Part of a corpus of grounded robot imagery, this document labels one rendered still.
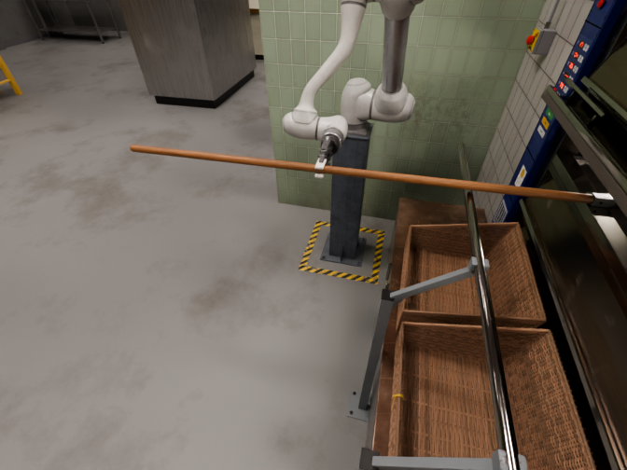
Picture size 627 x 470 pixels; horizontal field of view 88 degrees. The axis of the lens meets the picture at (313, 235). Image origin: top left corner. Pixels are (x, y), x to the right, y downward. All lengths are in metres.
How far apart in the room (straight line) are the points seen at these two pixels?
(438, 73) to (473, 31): 0.27
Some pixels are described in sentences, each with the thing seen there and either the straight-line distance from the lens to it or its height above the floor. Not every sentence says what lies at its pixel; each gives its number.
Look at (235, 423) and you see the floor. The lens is 1.97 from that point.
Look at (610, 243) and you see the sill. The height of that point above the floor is 1.18.
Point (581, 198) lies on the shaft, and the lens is 1.37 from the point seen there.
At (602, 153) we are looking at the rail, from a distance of 1.10.
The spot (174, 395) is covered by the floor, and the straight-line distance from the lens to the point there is 2.12.
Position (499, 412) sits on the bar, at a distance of 0.78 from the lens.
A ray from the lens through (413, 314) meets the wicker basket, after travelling 1.38.
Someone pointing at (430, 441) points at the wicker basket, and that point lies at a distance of 1.34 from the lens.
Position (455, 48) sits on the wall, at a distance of 2.38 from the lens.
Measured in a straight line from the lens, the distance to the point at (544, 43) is 2.09.
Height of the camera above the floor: 1.83
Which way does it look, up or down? 42 degrees down
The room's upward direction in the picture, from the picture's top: 1 degrees counter-clockwise
